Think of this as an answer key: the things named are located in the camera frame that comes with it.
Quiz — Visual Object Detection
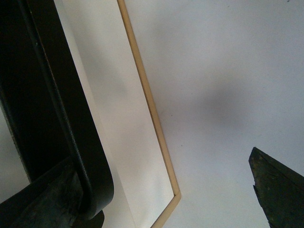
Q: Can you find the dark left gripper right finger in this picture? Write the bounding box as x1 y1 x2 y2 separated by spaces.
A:
249 147 304 228

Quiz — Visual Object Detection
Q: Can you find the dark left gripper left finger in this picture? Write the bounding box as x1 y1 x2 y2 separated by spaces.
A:
0 158 105 228

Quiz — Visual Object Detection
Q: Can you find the wooden drawer cabinet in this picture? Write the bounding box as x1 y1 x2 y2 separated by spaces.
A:
117 0 181 228

